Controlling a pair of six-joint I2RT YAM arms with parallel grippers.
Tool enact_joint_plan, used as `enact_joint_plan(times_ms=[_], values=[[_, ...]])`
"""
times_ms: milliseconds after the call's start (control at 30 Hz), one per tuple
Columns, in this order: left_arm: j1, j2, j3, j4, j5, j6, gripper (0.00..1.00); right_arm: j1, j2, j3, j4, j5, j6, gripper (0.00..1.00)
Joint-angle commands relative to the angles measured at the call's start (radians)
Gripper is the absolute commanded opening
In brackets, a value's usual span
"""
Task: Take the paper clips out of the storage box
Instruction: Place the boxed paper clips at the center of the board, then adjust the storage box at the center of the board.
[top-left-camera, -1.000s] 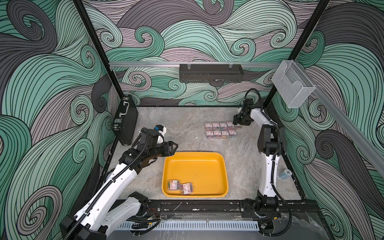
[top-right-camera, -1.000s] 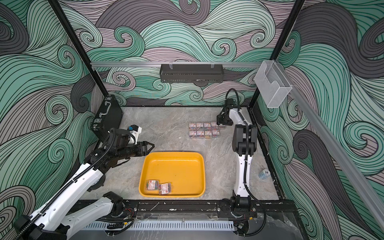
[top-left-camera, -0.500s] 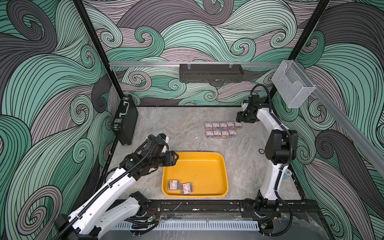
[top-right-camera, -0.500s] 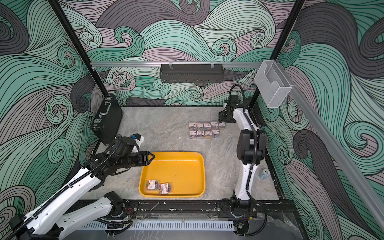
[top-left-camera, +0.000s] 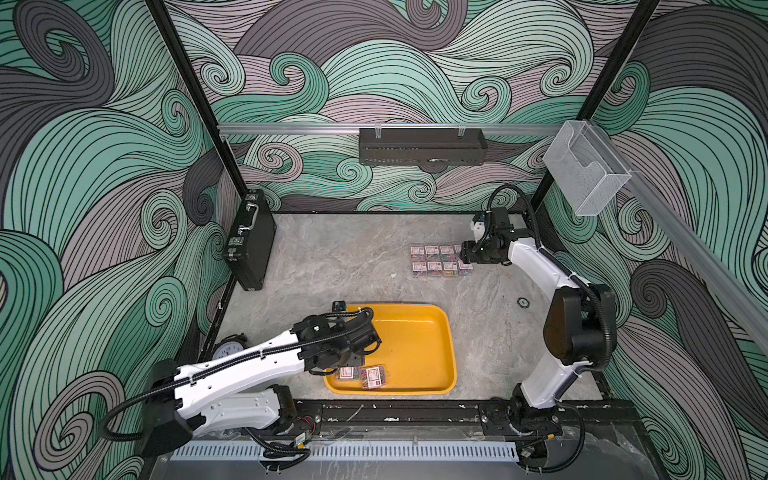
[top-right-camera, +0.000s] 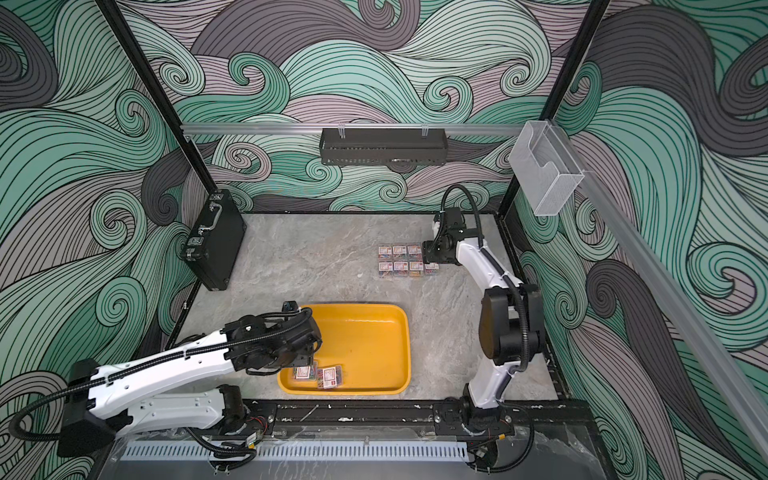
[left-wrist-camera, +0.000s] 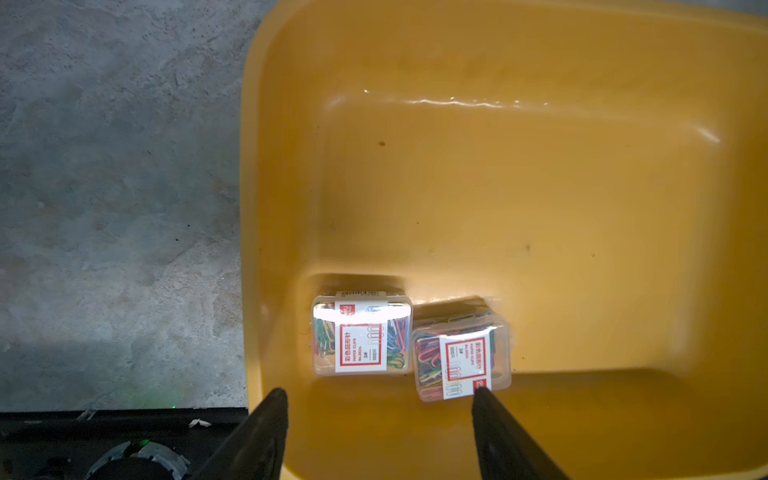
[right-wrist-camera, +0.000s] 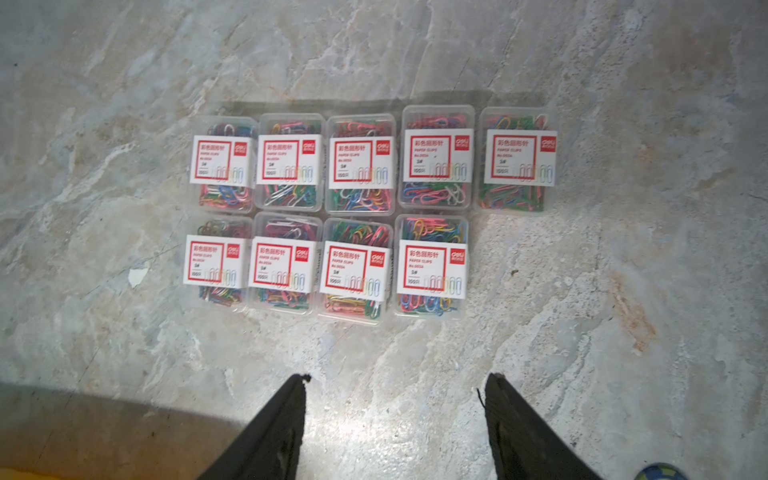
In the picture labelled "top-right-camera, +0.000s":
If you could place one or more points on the paper clip box eight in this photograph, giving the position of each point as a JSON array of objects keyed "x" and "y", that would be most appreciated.
[{"x": 416, "y": 268}]

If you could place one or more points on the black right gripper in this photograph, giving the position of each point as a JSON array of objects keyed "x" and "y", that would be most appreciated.
[{"x": 429, "y": 252}]

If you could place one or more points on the paper clip box six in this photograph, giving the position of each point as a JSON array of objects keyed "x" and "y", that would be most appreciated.
[{"x": 305, "y": 373}]

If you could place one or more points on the aluminium wall rail back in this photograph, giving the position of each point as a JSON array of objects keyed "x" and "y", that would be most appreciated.
[{"x": 276, "y": 128}]

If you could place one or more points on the paper clip box eleven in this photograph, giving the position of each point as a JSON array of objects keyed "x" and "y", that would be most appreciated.
[{"x": 385, "y": 252}]

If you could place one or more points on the aluminium wall rail right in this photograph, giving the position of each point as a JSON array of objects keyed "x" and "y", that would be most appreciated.
[{"x": 711, "y": 242}]

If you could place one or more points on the paper clip box one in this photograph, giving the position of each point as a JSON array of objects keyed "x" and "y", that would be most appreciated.
[{"x": 414, "y": 252}]

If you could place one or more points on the paper clip box nine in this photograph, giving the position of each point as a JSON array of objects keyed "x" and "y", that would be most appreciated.
[{"x": 431, "y": 269}]

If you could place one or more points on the paper clip box seven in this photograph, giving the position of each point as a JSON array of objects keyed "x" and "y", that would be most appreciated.
[{"x": 329, "y": 377}]

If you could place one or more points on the black corner frame post left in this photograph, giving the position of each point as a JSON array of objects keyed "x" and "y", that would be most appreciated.
[{"x": 121, "y": 30}]

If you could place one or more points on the black wall-mounted shelf tray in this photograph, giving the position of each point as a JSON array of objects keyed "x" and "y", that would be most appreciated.
[{"x": 383, "y": 147}]

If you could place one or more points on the clear acrylic wall holder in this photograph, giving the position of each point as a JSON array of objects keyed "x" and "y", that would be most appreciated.
[{"x": 544, "y": 162}]

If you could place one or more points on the paper clip box four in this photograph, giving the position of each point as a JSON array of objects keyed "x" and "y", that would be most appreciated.
[{"x": 401, "y": 268}]

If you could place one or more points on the white slotted cable duct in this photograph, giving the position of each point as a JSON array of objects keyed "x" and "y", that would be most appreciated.
[{"x": 315, "y": 450}]

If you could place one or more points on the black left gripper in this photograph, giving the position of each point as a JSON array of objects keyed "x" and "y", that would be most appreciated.
[{"x": 306, "y": 356}]

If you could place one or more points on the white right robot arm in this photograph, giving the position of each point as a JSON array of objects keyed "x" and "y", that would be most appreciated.
[{"x": 511, "y": 329}]

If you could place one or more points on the aluminium wall rail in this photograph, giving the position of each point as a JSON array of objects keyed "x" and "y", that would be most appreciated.
[
  {"x": 711, "y": 242},
  {"x": 276, "y": 128}
]

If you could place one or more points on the paper clip box three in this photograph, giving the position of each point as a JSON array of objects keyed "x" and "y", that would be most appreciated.
[{"x": 399, "y": 252}]

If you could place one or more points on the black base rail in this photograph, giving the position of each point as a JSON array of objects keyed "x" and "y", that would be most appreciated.
[{"x": 448, "y": 417}]

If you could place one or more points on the black briefcase with metal handle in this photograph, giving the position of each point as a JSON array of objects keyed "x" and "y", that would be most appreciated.
[{"x": 213, "y": 245}]

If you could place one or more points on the yellow plastic tray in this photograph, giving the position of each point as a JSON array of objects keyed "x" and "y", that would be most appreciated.
[{"x": 370, "y": 343}]

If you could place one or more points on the paper clip box five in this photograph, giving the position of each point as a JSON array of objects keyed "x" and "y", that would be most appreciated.
[{"x": 385, "y": 269}]

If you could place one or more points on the black corner frame post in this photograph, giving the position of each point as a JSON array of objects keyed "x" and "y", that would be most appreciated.
[
  {"x": 573, "y": 61},
  {"x": 121, "y": 30}
]

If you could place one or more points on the black corner frame post right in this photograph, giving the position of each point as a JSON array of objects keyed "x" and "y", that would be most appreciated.
[{"x": 573, "y": 61}]

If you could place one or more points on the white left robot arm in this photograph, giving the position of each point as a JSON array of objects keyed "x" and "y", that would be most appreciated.
[{"x": 102, "y": 403}]

